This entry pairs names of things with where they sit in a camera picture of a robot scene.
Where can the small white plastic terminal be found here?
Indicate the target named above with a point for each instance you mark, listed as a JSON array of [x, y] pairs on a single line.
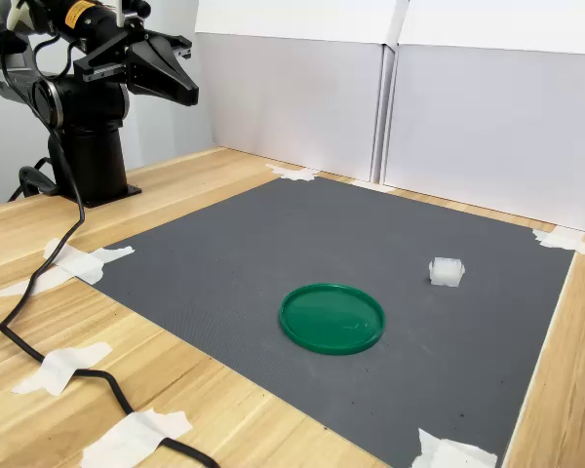
[[446, 273]]

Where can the small white tape strip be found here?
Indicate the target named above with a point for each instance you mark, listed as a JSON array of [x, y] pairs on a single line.
[[370, 185]]

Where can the round green lid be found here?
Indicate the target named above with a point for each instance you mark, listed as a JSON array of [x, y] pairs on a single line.
[[322, 317]]

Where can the white tape piece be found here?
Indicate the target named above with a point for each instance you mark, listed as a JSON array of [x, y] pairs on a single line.
[[83, 263], [292, 173], [448, 453], [556, 240], [19, 287], [127, 439], [58, 368]]

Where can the dark grey mat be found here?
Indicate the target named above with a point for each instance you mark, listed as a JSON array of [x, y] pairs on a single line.
[[273, 244]]

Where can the white partition panel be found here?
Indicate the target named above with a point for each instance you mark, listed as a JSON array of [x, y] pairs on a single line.
[[292, 107], [492, 136]]

